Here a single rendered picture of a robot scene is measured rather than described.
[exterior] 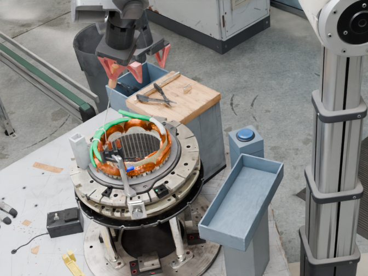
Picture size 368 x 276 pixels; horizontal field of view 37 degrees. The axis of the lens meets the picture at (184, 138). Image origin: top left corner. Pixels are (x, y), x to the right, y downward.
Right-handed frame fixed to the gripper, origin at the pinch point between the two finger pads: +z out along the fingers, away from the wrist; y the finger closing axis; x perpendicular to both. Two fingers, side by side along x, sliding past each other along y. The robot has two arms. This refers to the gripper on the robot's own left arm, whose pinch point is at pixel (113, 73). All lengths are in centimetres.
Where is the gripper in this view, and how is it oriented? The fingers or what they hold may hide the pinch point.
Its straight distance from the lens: 121.4
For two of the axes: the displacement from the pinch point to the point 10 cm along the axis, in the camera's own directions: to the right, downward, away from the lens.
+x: 9.5, 3.1, -0.1
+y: -2.3, 6.9, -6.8
